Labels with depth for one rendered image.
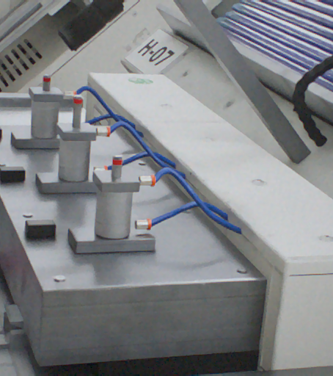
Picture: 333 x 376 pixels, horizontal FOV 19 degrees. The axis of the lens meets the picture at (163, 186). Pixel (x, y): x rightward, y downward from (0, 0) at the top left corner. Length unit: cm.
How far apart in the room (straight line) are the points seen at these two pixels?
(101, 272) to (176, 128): 27
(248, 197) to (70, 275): 15
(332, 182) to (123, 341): 25
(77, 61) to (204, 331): 144
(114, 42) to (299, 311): 146
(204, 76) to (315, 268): 50
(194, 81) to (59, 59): 95
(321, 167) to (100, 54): 125
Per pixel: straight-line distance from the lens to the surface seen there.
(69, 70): 199
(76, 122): 70
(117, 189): 59
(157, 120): 84
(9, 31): 192
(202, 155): 75
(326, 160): 79
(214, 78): 102
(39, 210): 66
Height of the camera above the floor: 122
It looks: 1 degrees up
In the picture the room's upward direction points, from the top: 50 degrees clockwise
